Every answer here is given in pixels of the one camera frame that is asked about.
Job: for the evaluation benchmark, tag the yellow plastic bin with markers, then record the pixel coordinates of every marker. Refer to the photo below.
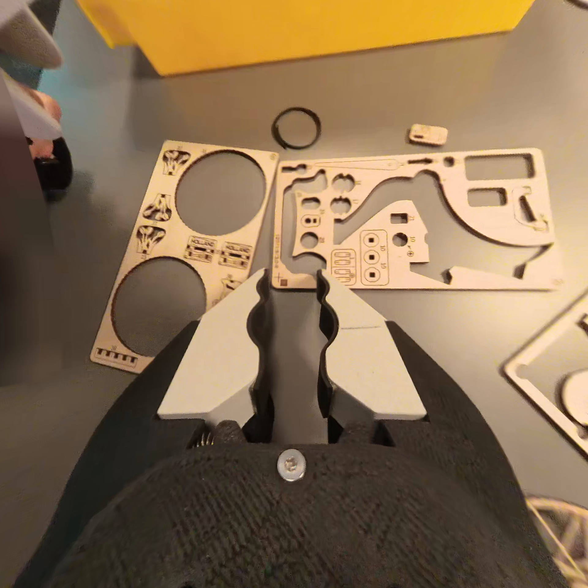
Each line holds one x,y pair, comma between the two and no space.
321,32

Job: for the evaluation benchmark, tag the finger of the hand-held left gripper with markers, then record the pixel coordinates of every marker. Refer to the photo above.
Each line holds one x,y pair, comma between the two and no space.
27,32

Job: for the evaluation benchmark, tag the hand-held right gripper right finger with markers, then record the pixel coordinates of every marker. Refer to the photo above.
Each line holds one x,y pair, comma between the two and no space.
372,372

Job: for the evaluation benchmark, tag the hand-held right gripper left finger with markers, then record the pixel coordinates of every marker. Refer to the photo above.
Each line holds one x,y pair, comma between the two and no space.
216,367

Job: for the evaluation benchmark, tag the small loose wooden piece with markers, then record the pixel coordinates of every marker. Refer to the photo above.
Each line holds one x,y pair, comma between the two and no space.
427,135

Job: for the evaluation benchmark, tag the assembled wooden model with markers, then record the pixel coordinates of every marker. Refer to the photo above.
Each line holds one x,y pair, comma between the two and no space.
565,542

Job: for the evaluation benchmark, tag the black rubber band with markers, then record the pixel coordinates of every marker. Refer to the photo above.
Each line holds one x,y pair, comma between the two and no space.
278,133

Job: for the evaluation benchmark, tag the wooden parts sheet with cutouts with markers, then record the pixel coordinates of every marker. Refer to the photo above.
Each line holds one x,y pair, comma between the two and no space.
459,262

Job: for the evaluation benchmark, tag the small wooden parts sheet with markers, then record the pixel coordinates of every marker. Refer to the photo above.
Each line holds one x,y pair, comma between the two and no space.
542,363

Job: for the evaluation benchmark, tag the person's left hand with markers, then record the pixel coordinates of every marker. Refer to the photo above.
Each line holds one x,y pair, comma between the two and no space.
46,103

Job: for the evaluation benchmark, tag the wooden sheet with round holes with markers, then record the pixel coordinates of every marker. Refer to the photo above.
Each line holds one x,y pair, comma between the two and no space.
262,220

